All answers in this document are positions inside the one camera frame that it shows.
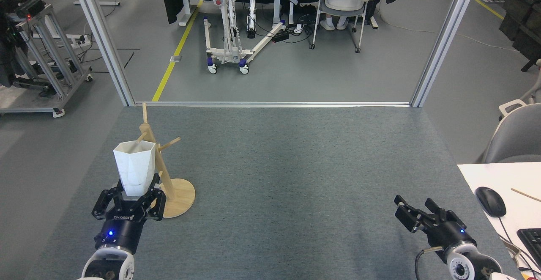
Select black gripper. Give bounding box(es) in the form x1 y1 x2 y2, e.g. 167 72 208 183
395 195 476 251
92 173 166 253

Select white faceted cup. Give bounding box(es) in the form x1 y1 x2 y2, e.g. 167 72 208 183
113 140 157 197

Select wooden cup rack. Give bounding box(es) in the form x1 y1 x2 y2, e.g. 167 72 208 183
136 102 196 218

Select black computer mouse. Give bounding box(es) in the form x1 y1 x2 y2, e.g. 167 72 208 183
475 186 507 218

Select thin wooden stick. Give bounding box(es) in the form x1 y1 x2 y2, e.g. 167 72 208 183
511 188 541 202

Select white desk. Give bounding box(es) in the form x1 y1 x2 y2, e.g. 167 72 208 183
457 162 541 280

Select black keyboard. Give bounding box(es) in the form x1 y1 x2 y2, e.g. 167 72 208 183
517 228 541 268

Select grey office chair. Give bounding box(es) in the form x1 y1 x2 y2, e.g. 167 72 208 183
478 99 541 164

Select white wheeled lift stand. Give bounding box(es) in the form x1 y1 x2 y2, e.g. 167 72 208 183
192 0 288 75

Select person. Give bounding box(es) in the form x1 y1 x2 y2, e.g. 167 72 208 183
320 16 350 31

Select black stacked crates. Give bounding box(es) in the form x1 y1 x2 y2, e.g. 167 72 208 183
489 0 541 72

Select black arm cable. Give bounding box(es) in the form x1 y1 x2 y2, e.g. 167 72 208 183
414 246 444 280

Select metal frame cart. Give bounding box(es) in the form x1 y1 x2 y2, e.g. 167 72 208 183
0 0 93 118

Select silver frame post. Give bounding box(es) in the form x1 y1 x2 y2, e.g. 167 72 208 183
69 0 136 107
411 0 482 108

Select silver frame rail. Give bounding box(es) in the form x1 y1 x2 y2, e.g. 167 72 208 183
135 101 413 108

